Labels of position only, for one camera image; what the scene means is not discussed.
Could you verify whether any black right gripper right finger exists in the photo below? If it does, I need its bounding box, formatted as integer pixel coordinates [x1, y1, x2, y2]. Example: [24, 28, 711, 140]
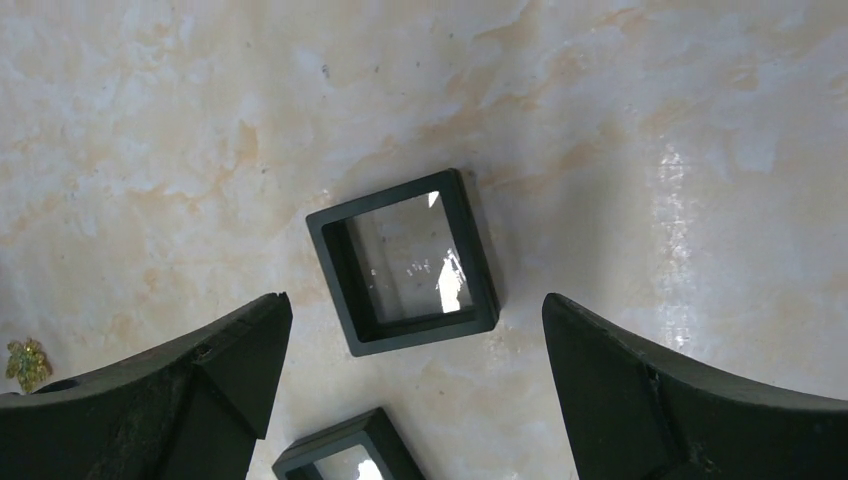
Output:
[542, 293, 847, 479]

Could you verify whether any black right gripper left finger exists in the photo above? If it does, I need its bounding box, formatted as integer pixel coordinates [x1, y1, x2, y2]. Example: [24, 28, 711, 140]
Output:
[1, 293, 293, 479]

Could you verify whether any small gold brooch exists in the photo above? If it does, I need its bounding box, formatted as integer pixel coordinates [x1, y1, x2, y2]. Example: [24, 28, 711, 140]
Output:
[5, 338, 53, 394]

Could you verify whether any black square frame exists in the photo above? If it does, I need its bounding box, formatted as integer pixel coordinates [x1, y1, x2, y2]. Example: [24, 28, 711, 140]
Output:
[306, 168, 500, 357]
[272, 408, 425, 480]

